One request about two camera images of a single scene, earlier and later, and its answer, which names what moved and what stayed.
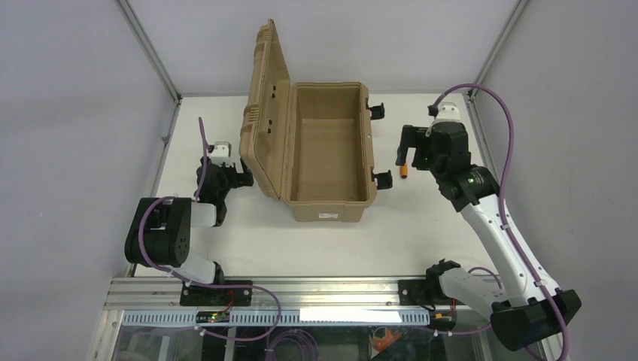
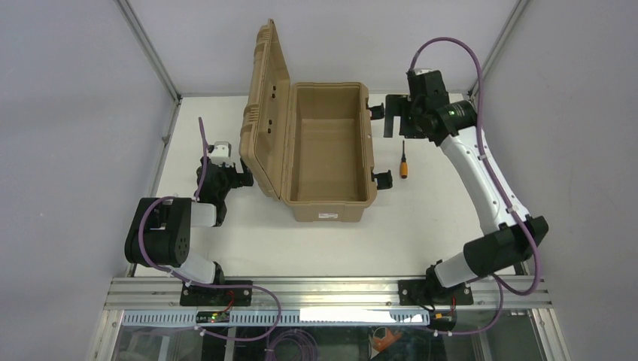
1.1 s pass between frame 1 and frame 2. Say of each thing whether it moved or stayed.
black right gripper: moved
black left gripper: stayed
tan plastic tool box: stayed
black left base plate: stayed
